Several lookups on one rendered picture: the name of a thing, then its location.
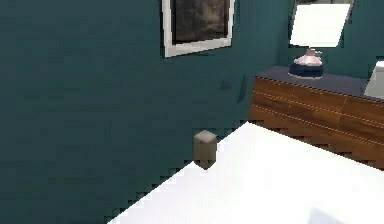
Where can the small brown square bin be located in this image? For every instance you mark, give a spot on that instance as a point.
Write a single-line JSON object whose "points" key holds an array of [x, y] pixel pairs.
{"points": [[205, 150]]}

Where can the white framed dark picture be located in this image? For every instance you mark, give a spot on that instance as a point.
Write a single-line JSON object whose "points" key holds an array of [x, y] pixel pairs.
{"points": [[200, 23]]}

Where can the brown wooden chest of drawers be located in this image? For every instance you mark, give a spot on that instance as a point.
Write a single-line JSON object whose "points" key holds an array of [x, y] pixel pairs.
{"points": [[320, 113]]}

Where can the white shade table lamp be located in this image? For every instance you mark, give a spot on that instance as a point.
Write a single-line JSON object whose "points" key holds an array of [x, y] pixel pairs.
{"points": [[316, 26]]}

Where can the pale grey box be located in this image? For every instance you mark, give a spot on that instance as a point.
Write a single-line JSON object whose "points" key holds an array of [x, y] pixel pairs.
{"points": [[376, 83]]}

